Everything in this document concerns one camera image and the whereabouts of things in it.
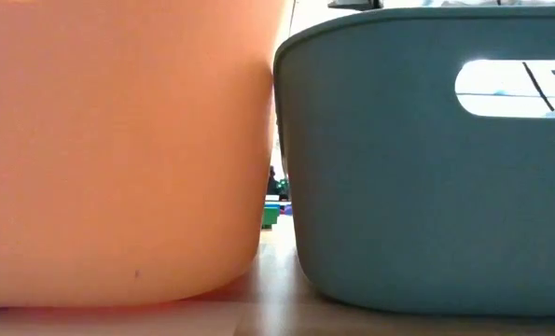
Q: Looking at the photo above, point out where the green studded toy brick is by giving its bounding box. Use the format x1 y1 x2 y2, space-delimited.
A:
261 206 281 230

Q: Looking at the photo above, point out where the person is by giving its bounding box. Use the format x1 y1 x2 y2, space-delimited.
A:
267 165 281 196

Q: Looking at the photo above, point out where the dark teal plastic bin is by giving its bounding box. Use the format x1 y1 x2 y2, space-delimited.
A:
272 5 555 318

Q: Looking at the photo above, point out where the yellow-orange plastic bin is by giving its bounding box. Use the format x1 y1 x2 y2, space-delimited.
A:
0 0 287 309

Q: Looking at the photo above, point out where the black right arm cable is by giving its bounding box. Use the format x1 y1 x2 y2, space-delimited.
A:
521 62 555 113

